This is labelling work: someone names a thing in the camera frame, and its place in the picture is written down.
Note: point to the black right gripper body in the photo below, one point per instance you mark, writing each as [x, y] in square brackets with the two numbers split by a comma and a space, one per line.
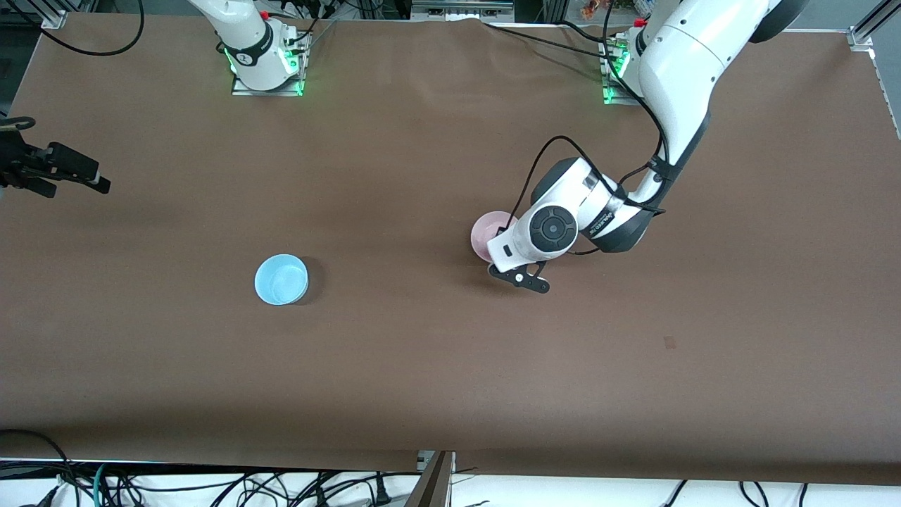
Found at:
[15, 161]

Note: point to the blue bowl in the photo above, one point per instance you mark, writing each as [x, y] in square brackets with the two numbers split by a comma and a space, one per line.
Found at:
[281, 280]

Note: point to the pink bowl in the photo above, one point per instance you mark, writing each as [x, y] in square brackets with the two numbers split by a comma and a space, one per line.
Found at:
[482, 232]

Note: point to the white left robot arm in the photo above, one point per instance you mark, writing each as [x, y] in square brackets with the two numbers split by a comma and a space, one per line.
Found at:
[683, 63]

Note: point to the brown table cover sheet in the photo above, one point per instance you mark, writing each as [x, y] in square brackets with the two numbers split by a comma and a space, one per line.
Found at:
[422, 352]

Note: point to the colourful toy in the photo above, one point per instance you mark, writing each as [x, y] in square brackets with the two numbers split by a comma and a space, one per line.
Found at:
[595, 8]

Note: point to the metal corner bracket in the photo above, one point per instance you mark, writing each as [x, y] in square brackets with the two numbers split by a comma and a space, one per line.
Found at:
[53, 17]
[862, 36]

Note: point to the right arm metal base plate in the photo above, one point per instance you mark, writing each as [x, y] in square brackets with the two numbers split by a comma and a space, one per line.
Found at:
[246, 89]

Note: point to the aluminium frame rail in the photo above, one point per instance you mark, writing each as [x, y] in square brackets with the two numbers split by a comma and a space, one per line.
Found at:
[457, 10]

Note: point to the aluminium profile post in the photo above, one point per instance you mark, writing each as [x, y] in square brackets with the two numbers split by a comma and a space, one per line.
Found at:
[433, 486]

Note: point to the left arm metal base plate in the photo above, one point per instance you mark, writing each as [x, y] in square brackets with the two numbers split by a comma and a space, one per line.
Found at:
[616, 98]

